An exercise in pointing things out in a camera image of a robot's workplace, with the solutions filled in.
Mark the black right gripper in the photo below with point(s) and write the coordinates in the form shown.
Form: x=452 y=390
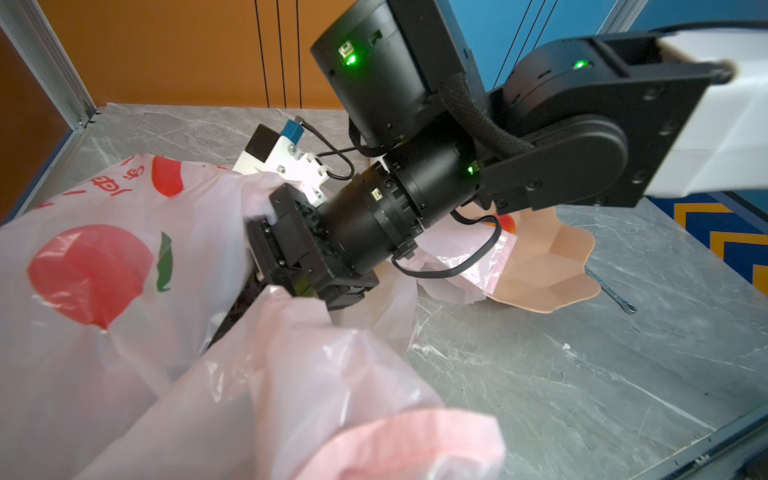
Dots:
x=294 y=251

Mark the pink plastic bag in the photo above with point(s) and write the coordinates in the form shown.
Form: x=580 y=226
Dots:
x=110 y=296

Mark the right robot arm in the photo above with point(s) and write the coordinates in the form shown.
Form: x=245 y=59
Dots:
x=604 y=120

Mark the beige fruit plate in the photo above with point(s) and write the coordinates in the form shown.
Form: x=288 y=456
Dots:
x=546 y=268

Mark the left aluminium corner post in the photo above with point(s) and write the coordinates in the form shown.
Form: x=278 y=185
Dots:
x=32 y=35

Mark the aluminium front rail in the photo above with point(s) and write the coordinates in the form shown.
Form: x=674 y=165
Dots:
x=735 y=451

